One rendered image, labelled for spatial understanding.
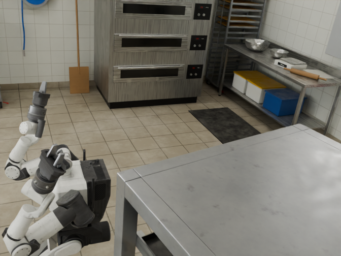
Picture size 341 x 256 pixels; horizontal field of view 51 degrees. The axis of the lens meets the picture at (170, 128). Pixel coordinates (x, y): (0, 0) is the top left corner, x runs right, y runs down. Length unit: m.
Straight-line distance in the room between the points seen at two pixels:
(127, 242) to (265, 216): 0.25
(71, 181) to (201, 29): 3.94
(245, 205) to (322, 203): 0.13
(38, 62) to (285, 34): 3.84
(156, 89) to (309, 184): 4.76
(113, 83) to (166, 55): 0.87
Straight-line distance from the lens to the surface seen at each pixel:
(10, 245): 1.65
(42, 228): 1.67
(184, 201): 0.55
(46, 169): 1.41
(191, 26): 5.28
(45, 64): 5.92
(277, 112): 5.18
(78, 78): 5.76
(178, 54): 5.30
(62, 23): 5.79
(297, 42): 5.82
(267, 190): 0.61
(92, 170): 1.87
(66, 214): 1.67
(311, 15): 5.67
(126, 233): 0.65
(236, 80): 5.95
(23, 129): 2.01
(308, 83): 4.65
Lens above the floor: 2.15
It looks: 26 degrees down
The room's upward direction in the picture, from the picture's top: 6 degrees clockwise
